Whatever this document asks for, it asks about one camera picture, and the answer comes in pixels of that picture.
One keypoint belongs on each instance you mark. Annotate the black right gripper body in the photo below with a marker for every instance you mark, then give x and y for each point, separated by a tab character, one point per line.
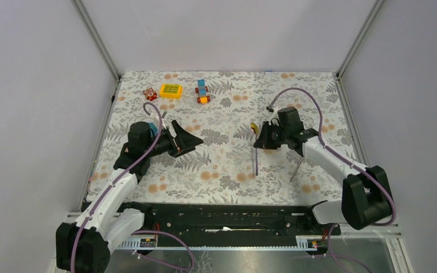
284	134

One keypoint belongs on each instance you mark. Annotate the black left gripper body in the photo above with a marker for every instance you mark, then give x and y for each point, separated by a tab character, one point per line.
164	143

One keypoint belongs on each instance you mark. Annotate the teal cloth napkin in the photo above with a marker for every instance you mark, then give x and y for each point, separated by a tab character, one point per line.
153	129

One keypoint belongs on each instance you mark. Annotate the gold purple spoon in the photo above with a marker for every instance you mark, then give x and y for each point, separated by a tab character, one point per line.
255	130

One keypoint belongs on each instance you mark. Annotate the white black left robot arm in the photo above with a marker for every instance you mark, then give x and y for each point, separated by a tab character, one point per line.
86	244

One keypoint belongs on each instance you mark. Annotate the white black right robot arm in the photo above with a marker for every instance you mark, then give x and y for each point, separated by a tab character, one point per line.
366	198

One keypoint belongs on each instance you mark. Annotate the silver utensil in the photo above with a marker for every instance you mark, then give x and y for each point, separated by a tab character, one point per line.
294	174

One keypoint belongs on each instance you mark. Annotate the red owl toy block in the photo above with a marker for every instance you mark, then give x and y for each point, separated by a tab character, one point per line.
150	94

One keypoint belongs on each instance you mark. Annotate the floral patterned table mat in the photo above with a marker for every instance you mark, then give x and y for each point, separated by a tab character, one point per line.
222	169

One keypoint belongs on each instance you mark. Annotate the yellow toy brick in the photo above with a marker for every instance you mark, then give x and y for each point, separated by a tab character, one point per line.
171	91

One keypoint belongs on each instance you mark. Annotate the blue orange toy car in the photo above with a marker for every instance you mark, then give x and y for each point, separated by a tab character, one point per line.
202	92

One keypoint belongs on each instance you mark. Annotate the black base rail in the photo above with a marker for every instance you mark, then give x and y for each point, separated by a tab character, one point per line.
229	226

